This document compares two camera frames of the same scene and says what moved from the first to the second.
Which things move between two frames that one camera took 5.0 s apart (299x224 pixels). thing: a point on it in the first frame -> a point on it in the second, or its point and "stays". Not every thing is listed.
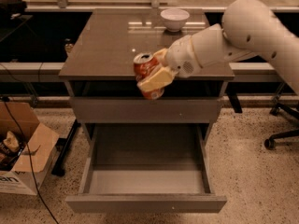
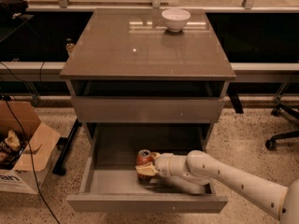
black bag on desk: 11,7 stays
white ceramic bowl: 175,19 stays
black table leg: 61,149 stays
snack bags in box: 11,147 stays
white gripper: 181,57 -> 164,165
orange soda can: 146,63 -> 144,157
